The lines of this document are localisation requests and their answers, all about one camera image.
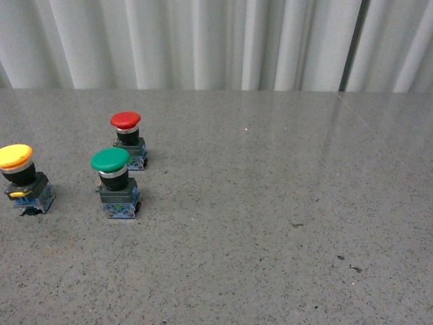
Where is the yellow mushroom push button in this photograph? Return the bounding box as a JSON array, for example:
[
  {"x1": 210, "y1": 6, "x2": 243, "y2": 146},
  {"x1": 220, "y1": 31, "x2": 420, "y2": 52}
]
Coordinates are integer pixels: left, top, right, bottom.
[{"x1": 1, "y1": 144, "x2": 55, "y2": 215}]

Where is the red mushroom push button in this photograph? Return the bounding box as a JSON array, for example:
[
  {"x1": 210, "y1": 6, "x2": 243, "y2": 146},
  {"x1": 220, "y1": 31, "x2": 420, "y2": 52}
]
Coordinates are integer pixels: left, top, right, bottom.
[{"x1": 110, "y1": 111, "x2": 147, "y2": 171}]

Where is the green mushroom push button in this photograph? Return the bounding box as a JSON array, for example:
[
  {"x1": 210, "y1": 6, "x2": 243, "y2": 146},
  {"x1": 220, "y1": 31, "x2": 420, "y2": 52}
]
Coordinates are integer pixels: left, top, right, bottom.
[{"x1": 91, "y1": 147, "x2": 140, "y2": 219}]

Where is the white pleated curtain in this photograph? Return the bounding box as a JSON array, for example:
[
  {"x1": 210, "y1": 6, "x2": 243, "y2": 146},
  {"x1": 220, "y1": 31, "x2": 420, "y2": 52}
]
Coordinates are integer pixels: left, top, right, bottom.
[{"x1": 1, "y1": 1, "x2": 432, "y2": 93}]

